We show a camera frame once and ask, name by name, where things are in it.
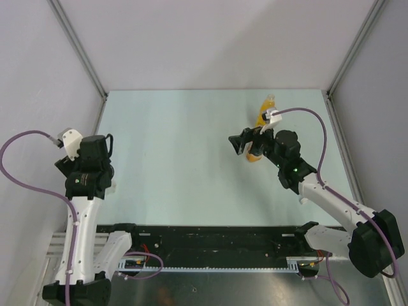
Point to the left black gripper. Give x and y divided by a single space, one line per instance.
67 166

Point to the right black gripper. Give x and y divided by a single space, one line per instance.
239 142

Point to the orange drink bottle white cap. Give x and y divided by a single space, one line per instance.
252 158

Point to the yellow honey pomelo bottle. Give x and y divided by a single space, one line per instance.
268 103

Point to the clear pepsi bottle blue cap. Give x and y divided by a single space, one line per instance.
112 188

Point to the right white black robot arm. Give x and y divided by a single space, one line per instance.
370 240

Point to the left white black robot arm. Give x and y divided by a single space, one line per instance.
84 277

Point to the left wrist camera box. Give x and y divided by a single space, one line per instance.
71 140

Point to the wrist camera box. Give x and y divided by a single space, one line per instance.
71 140
273 117

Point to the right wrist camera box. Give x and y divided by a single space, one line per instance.
273 117

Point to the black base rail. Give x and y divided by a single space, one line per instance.
216 246

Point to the white slotted cable duct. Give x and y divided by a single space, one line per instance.
290 266

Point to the left aluminium frame post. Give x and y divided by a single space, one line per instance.
76 45

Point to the aluminium frame post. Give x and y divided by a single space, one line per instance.
358 42
76 45

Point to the right aluminium frame post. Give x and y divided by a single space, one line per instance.
358 42

